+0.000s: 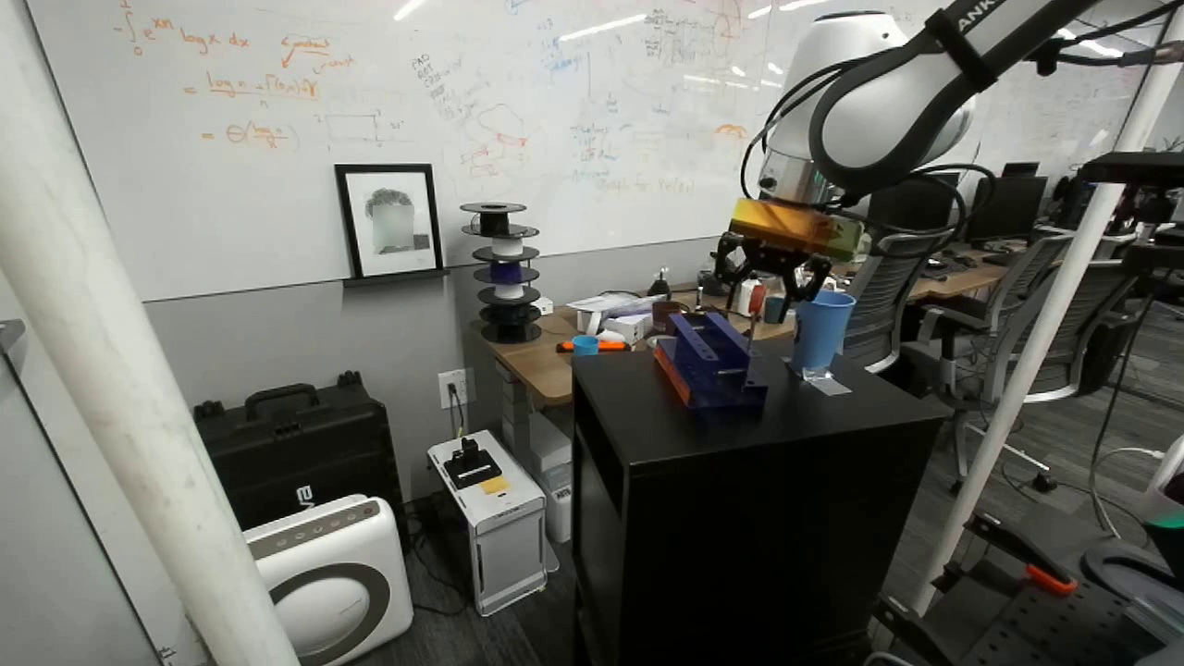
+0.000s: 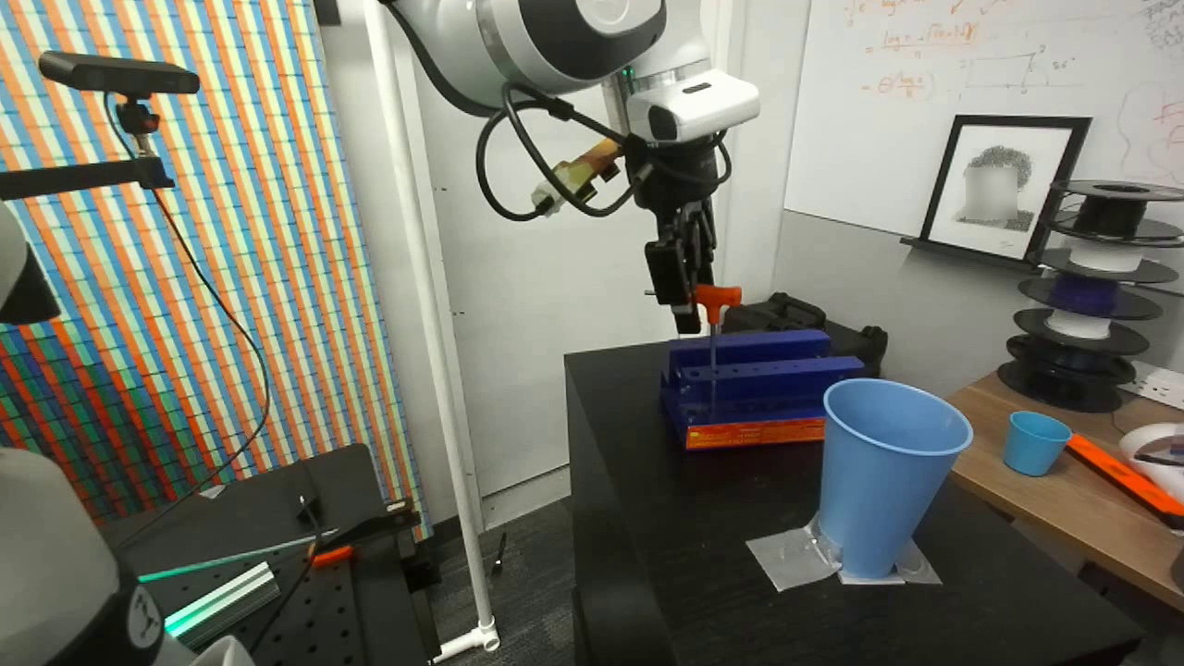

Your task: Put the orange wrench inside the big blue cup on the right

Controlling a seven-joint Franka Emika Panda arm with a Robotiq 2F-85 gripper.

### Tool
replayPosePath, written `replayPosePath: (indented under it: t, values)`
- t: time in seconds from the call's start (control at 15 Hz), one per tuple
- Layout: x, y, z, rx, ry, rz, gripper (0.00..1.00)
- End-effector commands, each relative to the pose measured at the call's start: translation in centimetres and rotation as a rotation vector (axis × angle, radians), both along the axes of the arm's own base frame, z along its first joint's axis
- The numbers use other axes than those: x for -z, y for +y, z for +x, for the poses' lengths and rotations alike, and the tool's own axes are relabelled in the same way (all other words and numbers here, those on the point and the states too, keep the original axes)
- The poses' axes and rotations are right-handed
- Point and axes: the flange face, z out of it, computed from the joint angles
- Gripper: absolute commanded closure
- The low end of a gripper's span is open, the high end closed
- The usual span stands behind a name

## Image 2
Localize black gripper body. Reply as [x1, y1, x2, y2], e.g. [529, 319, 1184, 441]
[634, 131, 732, 251]

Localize big blue cup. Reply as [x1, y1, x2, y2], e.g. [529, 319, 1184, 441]
[817, 374, 977, 584]

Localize small blue cup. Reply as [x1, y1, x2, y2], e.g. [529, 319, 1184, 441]
[998, 406, 1078, 481]

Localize black hard case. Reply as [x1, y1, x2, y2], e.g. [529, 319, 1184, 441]
[717, 290, 892, 372]

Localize blue tool rack orange base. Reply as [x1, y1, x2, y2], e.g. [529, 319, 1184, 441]
[660, 325, 870, 454]

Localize whiteboard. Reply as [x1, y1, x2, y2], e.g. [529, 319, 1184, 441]
[780, 0, 1184, 243]

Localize white support pole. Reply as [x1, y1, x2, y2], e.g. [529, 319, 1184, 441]
[351, 0, 507, 666]

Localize black cabinet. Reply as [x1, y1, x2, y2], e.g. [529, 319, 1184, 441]
[562, 332, 1149, 666]

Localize framed portrait picture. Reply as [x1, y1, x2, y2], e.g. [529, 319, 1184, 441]
[913, 113, 1094, 269]

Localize silver tape patch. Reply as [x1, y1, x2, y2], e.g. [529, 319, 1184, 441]
[744, 522, 948, 595]

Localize striped colourful backdrop panel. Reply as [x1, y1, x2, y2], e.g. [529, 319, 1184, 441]
[0, 0, 421, 522]

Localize white filament spool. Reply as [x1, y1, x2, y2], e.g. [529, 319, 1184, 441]
[1039, 242, 1184, 290]
[1012, 302, 1154, 363]

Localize blue filament spool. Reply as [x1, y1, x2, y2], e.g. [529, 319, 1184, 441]
[1015, 269, 1170, 325]

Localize black filament spool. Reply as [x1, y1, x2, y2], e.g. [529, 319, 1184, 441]
[997, 330, 1145, 420]
[1063, 175, 1184, 249]

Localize wooden desk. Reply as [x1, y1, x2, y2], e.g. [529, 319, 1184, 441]
[948, 365, 1184, 618]

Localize black perforated table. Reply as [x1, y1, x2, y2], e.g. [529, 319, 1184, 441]
[103, 441, 438, 666]

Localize orange level tool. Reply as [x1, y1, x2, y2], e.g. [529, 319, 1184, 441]
[1063, 430, 1184, 527]

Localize white box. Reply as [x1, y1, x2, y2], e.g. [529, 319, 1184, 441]
[1140, 363, 1184, 413]

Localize white tape roll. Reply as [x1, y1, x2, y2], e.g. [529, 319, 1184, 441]
[1113, 421, 1184, 475]

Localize aluminium extrusion bar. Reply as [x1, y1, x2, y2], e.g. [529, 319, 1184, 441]
[135, 534, 319, 643]

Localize white rounded housing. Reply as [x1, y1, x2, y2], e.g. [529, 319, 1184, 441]
[0, 443, 125, 666]

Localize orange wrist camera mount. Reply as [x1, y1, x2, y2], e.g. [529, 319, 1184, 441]
[529, 138, 624, 210]

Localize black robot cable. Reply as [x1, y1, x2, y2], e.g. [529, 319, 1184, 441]
[475, 87, 737, 225]

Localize thin black camera cable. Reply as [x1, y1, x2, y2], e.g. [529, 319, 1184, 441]
[103, 93, 279, 494]

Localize black clamp orange handle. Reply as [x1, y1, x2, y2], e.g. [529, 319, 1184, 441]
[251, 495, 421, 579]

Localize black stereo camera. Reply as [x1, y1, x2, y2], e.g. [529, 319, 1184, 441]
[32, 48, 203, 101]

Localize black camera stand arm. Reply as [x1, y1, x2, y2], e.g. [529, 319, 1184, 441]
[0, 156, 178, 205]

